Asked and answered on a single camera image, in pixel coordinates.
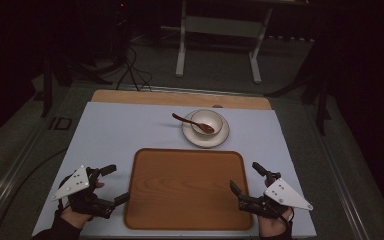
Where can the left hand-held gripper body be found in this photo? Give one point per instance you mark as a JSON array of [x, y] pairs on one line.
[[75, 182]]

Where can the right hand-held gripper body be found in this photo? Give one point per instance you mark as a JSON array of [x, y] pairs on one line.
[[285, 195]]

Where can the person's right hand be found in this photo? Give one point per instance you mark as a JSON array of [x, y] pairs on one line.
[[275, 225]]

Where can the person's left hand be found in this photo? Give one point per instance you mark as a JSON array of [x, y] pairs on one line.
[[75, 218]]

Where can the light blue table mat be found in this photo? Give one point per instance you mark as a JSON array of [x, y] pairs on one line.
[[120, 133]]

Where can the brown wooden tray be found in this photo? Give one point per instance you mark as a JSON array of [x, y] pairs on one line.
[[188, 190]]

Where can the white ceramic plate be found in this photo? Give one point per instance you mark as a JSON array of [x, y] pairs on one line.
[[206, 140]]

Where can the white ceramic bowl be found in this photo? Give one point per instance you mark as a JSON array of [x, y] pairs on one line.
[[210, 120]]

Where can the dark wooden spoon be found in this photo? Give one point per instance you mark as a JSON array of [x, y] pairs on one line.
[[193, 123]]

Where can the black tripod stand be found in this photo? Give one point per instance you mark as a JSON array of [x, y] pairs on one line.
[[51, 83], [320, 100]]

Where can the wooden table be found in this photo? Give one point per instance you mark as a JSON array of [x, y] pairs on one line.
[[166, 98]]

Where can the white metal stand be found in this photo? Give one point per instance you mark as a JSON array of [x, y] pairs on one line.
[[220, 26]]

